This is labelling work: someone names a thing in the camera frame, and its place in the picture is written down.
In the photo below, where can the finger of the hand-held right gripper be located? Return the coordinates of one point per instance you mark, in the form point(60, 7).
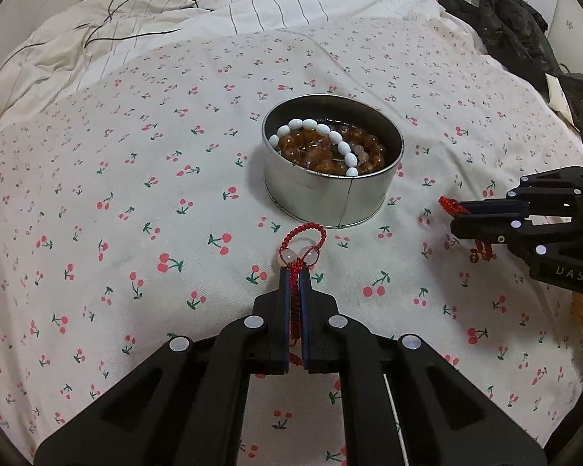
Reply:
point(495, 206)
point(486, 230)

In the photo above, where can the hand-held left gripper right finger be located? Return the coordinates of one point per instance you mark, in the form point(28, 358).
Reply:
point(307, 301)

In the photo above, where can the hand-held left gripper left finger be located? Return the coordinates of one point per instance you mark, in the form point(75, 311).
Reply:
point(284, 301)

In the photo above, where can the round metal tin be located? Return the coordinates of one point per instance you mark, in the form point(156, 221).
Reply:
point(320, 199)

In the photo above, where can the black jacket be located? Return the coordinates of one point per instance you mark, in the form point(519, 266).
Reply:
point(505, 24)

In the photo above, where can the cherry print bedsheet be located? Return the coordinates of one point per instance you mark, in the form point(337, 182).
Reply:
point(126, 179)

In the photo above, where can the white striped quilt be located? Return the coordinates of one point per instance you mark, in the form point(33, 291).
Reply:
point(184, 24)

